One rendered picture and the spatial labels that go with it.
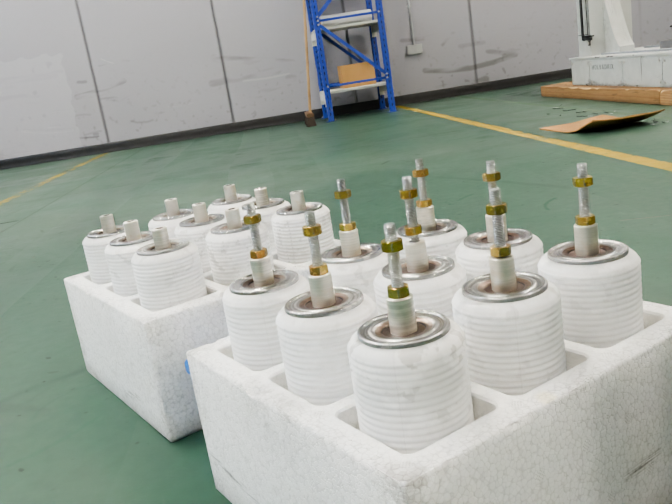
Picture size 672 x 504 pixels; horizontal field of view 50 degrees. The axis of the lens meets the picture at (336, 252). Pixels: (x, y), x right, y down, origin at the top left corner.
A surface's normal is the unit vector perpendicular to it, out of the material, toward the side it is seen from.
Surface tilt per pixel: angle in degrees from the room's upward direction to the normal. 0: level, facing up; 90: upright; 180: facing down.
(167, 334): 90
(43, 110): 90
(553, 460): 90
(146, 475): 0
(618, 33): 59
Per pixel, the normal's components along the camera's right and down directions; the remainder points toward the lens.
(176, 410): 0.58, 0.12
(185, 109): 0.10, 0.24
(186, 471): -0.15, -0.96
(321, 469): -0.81, 0.26
